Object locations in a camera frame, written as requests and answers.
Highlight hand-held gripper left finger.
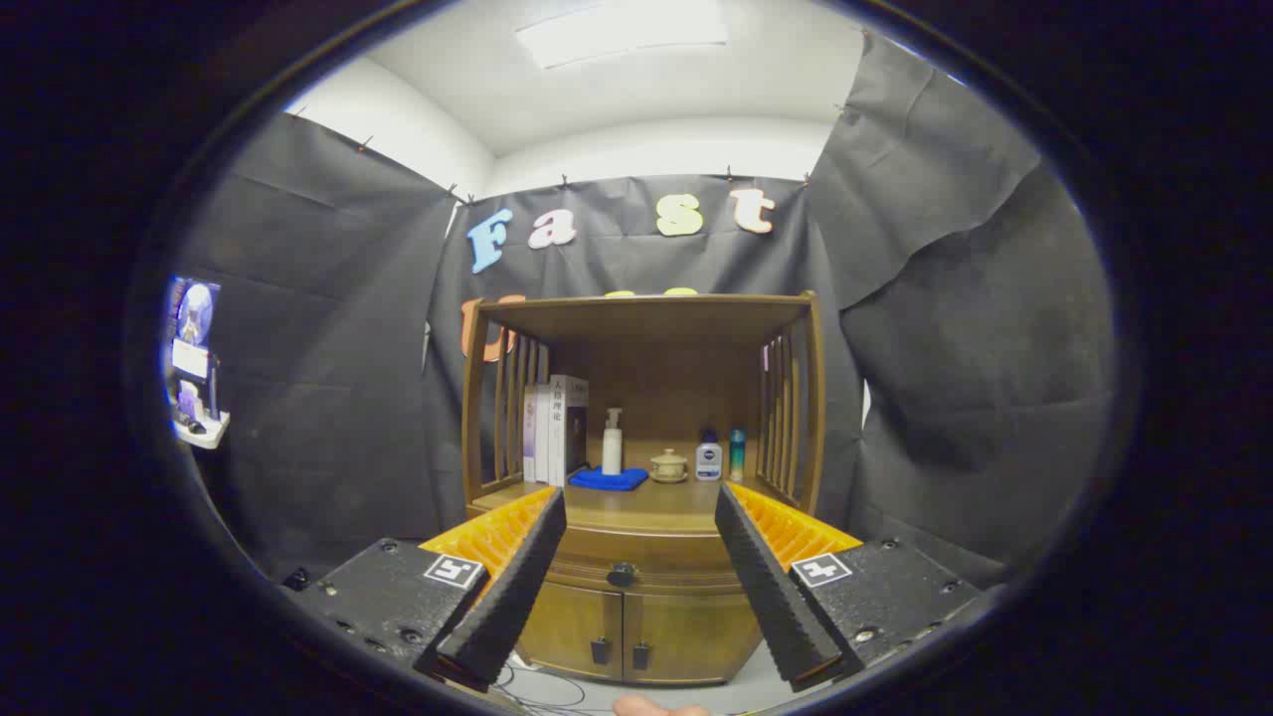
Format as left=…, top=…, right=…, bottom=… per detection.
left=281, top=485, right=568, bottom=694

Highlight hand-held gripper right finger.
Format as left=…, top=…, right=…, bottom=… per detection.
left=714, top=482, right=996, bottom=694

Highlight wooden drawer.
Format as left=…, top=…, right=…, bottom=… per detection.
left=542, top=525, right=742, bottom=590

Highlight wooden cabinet door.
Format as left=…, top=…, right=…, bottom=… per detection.
left=517, top=580, right=626, bottom=683
left=625, top=587, right=763, bottom=687

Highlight wooden countertop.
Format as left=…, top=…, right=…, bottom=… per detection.
left=469, top=438, right=802, bottom=536

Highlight wooden cabinet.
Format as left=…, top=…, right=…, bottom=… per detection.
left=459, top=290, right=826, bottom=687

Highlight blue folded cloth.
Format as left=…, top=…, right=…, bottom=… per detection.
left=569, top=466, right=649, bottom=492

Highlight white book with portrait cover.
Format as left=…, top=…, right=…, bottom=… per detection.
left=549, top=374, right=590, bottom=488

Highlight white rack with printed cards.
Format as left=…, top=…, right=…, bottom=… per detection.
left=164, top=276, right=232, bottom=450

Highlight black floor cables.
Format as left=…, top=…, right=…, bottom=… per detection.
left=492, top=661, right=588, bottom=715

